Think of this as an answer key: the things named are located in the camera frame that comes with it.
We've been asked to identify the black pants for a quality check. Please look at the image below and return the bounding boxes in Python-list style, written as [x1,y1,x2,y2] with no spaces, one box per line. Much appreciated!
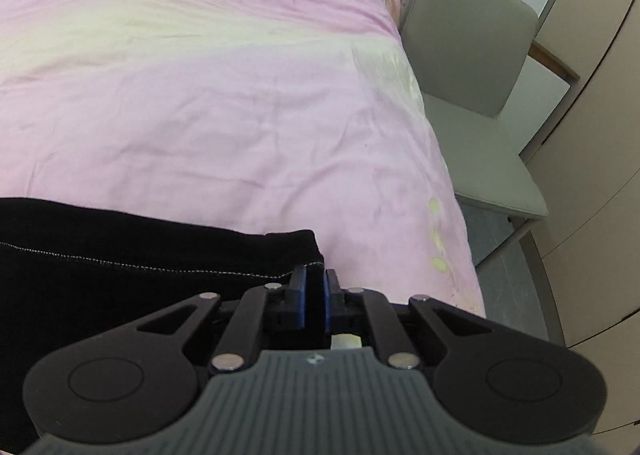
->
[0,197,326,455]

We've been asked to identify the grey upholstered chair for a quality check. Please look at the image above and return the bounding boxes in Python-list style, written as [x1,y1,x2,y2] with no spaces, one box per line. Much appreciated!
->
[400,0,551,281]

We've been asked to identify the beige wardrobe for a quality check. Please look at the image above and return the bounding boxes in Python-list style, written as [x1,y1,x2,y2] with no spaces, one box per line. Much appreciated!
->
[515,0,640,351]

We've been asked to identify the pink floral bedsheet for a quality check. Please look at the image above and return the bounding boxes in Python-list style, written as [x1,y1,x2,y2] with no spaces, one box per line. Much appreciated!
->
[0,0,488,321]

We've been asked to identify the white desk with wooden edge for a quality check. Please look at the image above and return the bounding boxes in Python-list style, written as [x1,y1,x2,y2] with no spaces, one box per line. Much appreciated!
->
[529,39,582,83]

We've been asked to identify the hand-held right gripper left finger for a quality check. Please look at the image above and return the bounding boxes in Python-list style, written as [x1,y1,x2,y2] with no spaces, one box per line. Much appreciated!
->
[131,266,307,376]

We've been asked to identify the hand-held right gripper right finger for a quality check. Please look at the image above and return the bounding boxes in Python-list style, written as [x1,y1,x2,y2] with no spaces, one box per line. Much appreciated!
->
[324,269,493,372]

